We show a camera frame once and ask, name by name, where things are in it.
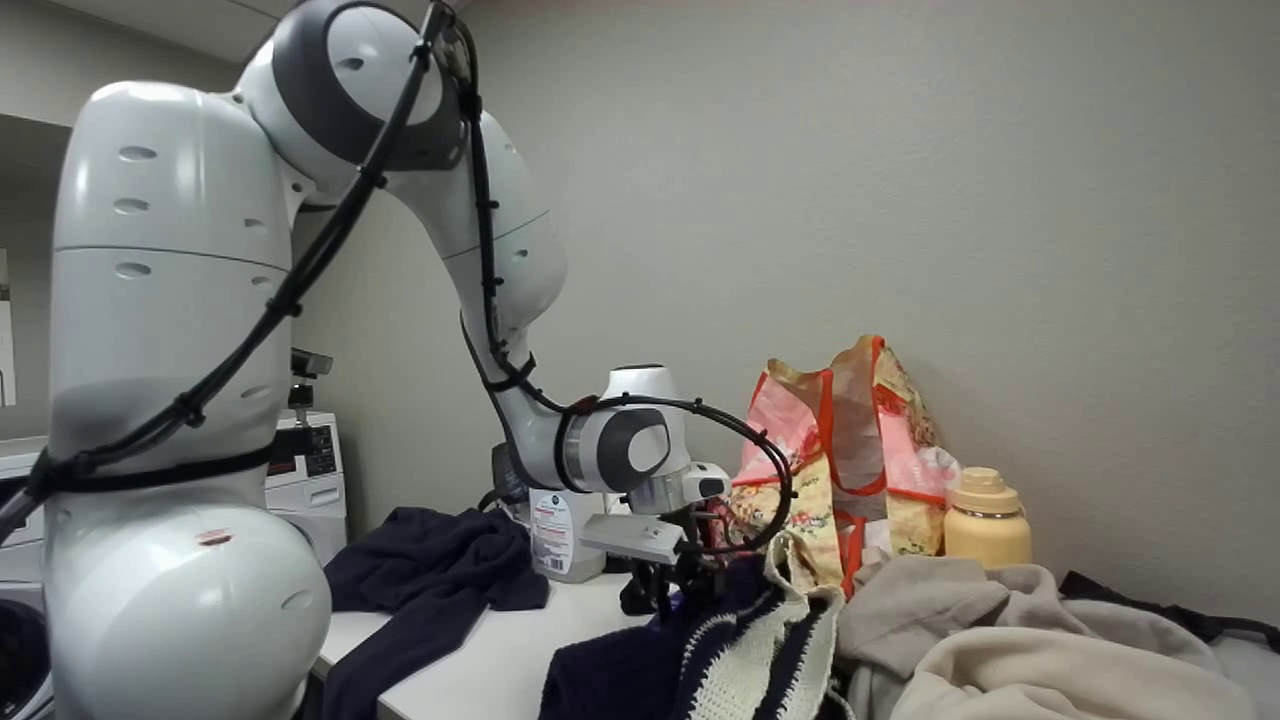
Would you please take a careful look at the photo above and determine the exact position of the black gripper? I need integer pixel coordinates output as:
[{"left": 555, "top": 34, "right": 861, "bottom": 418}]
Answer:
[{"left": 618, "top": 501, "right": 752, "bottom": 620}]

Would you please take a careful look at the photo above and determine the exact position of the navy knit cloth white border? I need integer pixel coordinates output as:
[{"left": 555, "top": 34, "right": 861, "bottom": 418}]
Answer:
[{"left": 537, "top": 530, "right": 849, "bottom": 720}]

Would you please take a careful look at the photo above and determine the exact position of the pink floral tote bag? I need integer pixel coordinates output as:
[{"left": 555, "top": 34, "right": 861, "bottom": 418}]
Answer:
[{"left": 728, "top": 330, "right": 965, "bottom": 604}]

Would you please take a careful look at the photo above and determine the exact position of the dark navy garment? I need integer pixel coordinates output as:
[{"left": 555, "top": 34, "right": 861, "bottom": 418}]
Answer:
[{"left": 314, "top": 502, "right": 550, "bottom": 720}]

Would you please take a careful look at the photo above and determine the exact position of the cream plastic bottle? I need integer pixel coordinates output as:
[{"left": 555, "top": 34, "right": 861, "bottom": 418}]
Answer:
[{"left": 940, "top": 464, "right": 1036, "bottom": 573}]

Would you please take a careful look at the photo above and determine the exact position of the beige sweatshirt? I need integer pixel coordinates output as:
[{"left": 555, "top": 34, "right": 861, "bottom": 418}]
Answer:
[{"left": 832, "top": 555, "right": 1264, "bottom": 720}]

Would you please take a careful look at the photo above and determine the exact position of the white appliance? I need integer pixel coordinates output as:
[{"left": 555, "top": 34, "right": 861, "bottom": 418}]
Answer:
[{"left": 256, "top": 408, "right": 351, "bottom": 565}]

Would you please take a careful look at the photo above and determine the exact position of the black fabric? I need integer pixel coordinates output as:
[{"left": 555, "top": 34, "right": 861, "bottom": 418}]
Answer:
[{"left": 1057, "top": 568, "right": 1280, "bottom": 655}]

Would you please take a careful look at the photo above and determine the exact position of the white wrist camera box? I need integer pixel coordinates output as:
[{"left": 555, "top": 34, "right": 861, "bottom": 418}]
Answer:
[{"left": 576, "top": 511, "right": 690, "bottom": 573}]

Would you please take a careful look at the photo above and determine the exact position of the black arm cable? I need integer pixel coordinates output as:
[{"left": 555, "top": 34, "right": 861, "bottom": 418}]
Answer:
[{"left": 0, "top": 0, "right": 804, "bottom": 565}]

